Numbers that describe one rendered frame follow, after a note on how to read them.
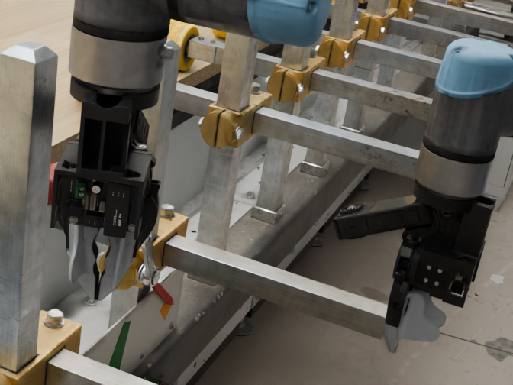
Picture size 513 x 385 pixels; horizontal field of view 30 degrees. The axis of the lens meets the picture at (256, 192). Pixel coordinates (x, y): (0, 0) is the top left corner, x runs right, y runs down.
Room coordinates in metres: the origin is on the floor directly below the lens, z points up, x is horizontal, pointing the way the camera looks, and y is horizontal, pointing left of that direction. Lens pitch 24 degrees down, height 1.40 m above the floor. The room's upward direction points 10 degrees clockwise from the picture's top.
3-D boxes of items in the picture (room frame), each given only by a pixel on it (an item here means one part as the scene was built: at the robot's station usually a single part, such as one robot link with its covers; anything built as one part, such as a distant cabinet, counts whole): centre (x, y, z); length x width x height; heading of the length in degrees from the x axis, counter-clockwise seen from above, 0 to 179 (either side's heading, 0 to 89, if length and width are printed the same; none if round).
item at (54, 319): (0.84, 0.18, 0.85); 0.02 x 0.02 x 0.01
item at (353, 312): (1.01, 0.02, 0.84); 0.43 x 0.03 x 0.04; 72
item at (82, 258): (0.72, 0.14, 0.99); 0.06 x 0.03 x 0.09; 3
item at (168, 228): (1.03, 0.13, 0.85); 0.14 x 0.06 x 0.05; 162
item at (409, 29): (1.99, -0.21, 0.95); 0.50 x 0.04 x 0.04; 72
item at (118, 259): (0.73, 0.11, 0.99); 0.06 x 0.03 x 0.09; 3
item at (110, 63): (0.73, 0.12, 1.17); 0.08 x 0.08 x 0.05
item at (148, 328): (0.97, 0.12, 0.75); 0.26 x 0.01 x 0.10; 162
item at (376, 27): (1.98, -0.19, 0.95); 0.14 x 0.06 x 0.05; 162
